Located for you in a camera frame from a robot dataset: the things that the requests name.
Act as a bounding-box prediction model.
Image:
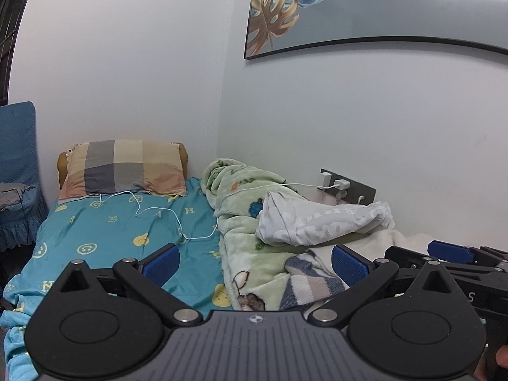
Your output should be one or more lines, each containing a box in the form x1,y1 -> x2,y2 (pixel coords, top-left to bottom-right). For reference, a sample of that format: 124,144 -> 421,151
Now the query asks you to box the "grey cloth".
0,183 -> 36,212

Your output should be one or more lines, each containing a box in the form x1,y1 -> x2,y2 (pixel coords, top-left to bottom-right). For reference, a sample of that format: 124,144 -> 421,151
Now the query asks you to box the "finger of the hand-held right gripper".
428,240 -> 508,265
384,246 -> 508,277

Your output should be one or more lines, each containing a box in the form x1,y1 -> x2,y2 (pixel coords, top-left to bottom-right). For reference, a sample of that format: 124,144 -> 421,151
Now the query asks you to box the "dark window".
0,0 -> 40,104

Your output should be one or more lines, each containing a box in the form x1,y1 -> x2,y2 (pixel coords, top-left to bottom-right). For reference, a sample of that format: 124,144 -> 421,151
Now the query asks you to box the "grey wall socket panel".
319,169 -> 377,207

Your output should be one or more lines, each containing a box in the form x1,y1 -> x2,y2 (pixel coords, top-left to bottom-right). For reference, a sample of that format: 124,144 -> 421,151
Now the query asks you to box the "brown pillow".
57,142 -> 190,199

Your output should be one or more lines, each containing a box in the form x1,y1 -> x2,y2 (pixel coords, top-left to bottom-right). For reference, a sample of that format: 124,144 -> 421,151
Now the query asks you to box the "green printed fleece blanket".
202,159 -> 441,312

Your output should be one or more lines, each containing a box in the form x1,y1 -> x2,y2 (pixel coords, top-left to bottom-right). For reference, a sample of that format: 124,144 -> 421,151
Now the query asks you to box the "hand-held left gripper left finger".
50,243 -> 204,328

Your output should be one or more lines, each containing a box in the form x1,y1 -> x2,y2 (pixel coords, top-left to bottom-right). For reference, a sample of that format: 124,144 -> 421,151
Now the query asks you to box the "white patterned cloth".
256,191 -> 395,247

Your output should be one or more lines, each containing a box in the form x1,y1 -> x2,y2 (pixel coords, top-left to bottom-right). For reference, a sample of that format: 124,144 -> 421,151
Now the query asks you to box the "blue covered chair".
0,101 -> 49,251

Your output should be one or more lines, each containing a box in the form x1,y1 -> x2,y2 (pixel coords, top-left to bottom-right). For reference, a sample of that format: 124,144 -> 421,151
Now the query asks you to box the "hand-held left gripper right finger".
307,244 -> 457,328

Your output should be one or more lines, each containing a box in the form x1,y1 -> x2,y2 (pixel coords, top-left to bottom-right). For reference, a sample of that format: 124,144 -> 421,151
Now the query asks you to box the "white charging cable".
97,183 -> 346,243

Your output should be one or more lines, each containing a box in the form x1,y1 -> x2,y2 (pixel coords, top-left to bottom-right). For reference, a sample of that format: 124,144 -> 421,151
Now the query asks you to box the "teal printed bed sheet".
0,177 -> 235,381

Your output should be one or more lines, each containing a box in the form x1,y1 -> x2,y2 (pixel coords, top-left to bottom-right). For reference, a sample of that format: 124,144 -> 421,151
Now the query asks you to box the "person's right hand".
474,344 -> 508,381

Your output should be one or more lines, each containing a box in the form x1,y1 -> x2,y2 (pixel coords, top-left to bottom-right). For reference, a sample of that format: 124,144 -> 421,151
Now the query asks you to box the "framed leaf wall picture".
243,0 -> 508,63

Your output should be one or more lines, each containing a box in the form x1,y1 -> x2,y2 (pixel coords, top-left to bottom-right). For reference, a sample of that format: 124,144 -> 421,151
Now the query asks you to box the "checkered pillow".
57,139 -> 187,201

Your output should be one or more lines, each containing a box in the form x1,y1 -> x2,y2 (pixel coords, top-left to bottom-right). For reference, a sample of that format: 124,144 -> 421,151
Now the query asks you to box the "striped cloth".
280,253 -> 350,311

